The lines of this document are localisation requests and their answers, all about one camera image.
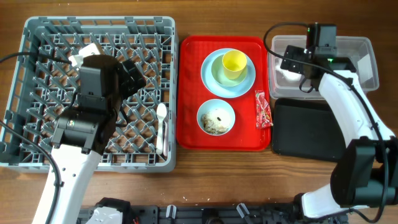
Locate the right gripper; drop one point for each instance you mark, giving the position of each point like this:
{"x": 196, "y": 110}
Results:
{"x": 293, "y": 53}

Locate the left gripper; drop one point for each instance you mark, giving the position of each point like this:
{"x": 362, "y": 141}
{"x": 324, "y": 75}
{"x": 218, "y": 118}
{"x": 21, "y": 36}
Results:
{"x": 130, "y": 86}

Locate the white napkin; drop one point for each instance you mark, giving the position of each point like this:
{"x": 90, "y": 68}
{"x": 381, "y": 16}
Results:
{"x": 287, "y": 76}

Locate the white plastic spoon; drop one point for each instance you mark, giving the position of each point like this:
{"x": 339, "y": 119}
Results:
{"x": 161, "y": 113}

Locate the red candy wrapper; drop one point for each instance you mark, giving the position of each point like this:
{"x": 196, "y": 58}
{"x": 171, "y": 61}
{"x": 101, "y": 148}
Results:
{"x": 263, "y": 111}

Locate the yellow plastic cup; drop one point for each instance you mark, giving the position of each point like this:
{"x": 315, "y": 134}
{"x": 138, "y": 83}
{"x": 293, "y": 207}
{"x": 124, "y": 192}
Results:
{"x": 234, "y": 62}

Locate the light blue plate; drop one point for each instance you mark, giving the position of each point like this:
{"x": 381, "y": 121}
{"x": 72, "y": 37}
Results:
{"x": 226, "y": 92}

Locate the rice and food scraps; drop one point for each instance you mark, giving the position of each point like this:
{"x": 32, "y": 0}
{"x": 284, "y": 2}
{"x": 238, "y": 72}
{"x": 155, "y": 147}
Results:
{"x": 216, "y": 121}

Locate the light blue bowl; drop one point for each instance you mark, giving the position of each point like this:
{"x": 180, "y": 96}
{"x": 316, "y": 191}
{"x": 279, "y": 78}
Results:
{"x": 214, "y": 104}

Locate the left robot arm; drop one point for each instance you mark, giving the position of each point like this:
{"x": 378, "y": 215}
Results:
{"x": 82, "y": 132}

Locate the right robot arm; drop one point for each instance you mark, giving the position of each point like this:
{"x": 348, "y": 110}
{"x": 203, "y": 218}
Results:
{"x": 343, "y": 70}

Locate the grey dishwasher rack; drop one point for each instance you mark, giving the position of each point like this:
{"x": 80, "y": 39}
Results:
{"x": 43, "y": 86}

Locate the clear plastic bin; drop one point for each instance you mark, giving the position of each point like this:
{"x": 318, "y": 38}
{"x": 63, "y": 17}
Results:
{"x": 358, "y": 49}

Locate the black plastic tray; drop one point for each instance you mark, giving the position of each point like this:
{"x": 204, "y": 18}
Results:
{"x": 306, "y": 129}

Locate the red plastic tray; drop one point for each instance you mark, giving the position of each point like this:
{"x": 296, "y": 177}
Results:
{"x": 192, "y": 93}

